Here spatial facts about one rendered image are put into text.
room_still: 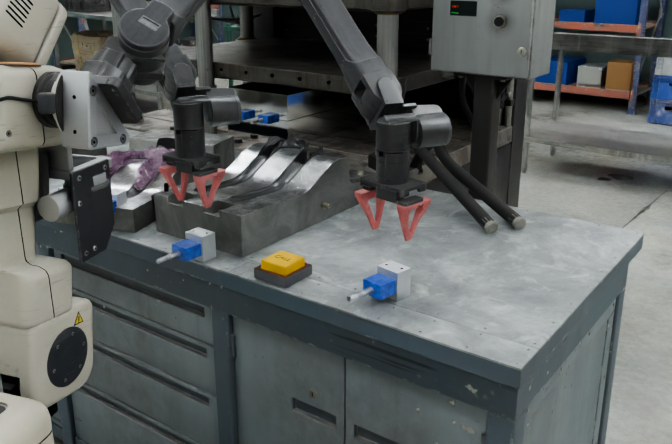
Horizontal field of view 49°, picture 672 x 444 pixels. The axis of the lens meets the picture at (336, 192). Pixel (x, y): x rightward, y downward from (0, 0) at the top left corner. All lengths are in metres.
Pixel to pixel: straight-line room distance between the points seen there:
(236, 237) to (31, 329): 0.44
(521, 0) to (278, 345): 1.09
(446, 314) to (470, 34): 1.01
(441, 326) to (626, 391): 1.54
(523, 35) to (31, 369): 1.42
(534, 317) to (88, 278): 1.12
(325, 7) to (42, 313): 0.70
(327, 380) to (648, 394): 1.50
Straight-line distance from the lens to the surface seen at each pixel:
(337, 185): 1.72
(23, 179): 1.27
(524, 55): 2.03
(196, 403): 1.79
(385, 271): 1.32
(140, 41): 1.18
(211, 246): 1.50
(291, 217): 1.60
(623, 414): 2.60
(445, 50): 2.13
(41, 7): 1.25
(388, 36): 2.07
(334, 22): 1.32
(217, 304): 1.58
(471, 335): 1.23
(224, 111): 1.42
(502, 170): 2.80
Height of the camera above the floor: 1.38
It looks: 18 degrees down
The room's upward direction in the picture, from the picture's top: straight up
